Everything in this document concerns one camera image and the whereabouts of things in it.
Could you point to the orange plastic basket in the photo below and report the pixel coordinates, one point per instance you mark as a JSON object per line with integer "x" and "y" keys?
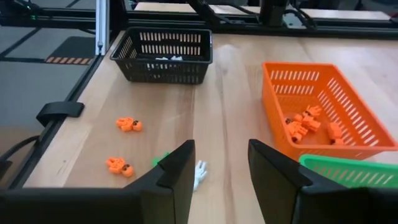
{"x": 280, "y": 93}

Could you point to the black frame bracket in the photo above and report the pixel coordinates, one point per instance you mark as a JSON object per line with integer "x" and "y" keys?
{"x": 59, "y": 110}

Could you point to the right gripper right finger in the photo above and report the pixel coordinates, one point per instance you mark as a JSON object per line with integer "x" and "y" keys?
{"x": 273, "y": 180}

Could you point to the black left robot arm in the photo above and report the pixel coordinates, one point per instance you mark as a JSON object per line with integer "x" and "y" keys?
{"x": 273, "y": 12}

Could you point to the orange pumpkin figure toy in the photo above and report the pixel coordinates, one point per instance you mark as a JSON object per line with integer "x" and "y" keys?
{"x": 119, "y": 166}
{"x": 312, "y": 111}
{"x": 129, "y": 124}
{"x": 295, "y": 130}
{"x": 309, "y": 125}
{"x": 335, "y": 133}

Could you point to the white skeleton figure toy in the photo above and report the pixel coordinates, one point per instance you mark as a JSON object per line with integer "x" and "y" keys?
{"x": 161, "y": 58}
{"x": 176, "y": 58}
{"x": 200, "y": 172}

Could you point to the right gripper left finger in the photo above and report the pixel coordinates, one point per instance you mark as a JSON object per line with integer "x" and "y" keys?
{"x": 174, "y": 186}

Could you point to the green monster figure toy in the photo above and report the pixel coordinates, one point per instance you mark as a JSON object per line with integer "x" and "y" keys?
{"x": 156, "y": 160}

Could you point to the silver aluminium post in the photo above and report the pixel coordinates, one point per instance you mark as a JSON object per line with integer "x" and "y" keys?
{"x": 102, "y": 26}

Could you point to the black plastic basket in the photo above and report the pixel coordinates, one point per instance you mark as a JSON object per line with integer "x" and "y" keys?
{"x": 161, "y": 74}

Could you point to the green plastic basket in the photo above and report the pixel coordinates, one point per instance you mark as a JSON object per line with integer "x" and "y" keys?
{"x": 342, "y": 172}

